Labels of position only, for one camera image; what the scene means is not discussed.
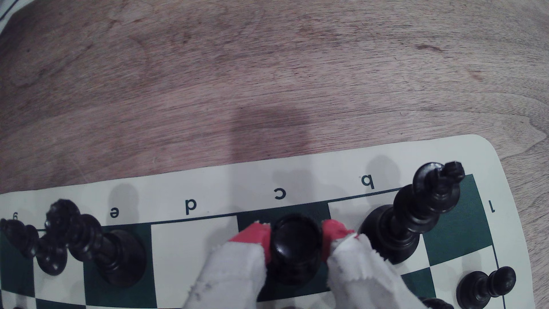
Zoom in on black rook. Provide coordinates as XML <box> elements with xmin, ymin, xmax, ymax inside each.
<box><xmin>266</xmin><ymin>213</ymin><xmax>329</xmax><ymax>287</ymax></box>

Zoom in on black bishop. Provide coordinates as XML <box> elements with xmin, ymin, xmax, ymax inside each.
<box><xmin>418</xmin><ymin>297</ymin><xmax>455</xmax><ymax>309</ymax></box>
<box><xmin>0</xmin><ymin>218</ymin><xmax>68</xmax><ymax>276</ymax></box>

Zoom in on black pawn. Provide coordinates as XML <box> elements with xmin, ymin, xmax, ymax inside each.
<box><xmin>456</xmin><ymin>266</ymin><xmax>517</xmax><ymax>309</ymax></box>

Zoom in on green white chess mat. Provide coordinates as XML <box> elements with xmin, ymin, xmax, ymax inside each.
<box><xmin>0</xmin><ymin>134</ymin><xmax>535</xmax><ymax>309</ymax></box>

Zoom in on black knight chess piece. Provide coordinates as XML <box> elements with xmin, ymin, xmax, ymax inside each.
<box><xmin>358</xmin><ymin>161</ymin><xmax>466</xmax><ymax>265</ymax></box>

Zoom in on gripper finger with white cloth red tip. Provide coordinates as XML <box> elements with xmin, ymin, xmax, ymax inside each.
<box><xmin>321</xmin><ymin>219</ymin><xmax>425</xmax><ymax>309</ymax></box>
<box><xmin>182</xmin><ymin>222</ymin><xmax>272</xmax><ymax>309</ymax></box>

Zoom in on black king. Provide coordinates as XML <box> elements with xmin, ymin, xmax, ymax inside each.
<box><xmin>45</xmin><ymin>199</ymin><xmax>148</xmax><ymax>288</ymax></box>

